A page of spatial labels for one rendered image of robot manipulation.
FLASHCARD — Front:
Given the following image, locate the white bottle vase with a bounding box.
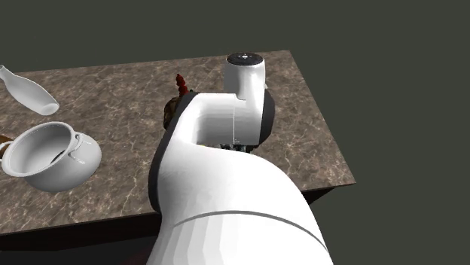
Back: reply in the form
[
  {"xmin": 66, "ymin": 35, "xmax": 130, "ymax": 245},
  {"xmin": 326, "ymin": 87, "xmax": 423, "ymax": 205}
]
[{"xmin": 0, "ymin": 65, "xmax": 60, "ymax": 117}]

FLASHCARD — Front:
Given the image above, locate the brown rooster figure red comb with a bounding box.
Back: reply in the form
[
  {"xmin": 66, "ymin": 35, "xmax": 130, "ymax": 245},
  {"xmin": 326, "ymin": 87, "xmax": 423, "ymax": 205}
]
[{"xmin": 163, "ymin": 73, "xmax": 193, "ymax": 131}]

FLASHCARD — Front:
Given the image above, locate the brown marble table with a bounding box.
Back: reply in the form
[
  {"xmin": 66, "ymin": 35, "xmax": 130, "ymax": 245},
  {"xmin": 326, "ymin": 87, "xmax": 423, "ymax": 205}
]
[{"xmin": 0, "ymin": 50, "xmax": 357, "ymax": 252}]

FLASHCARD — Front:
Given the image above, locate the white two-handled pot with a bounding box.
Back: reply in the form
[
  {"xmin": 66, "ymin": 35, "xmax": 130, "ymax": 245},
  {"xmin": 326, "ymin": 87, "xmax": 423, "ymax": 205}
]
[{"xmin": 0, "ymin": 121, "xmax": 103, "ymax": 193}]

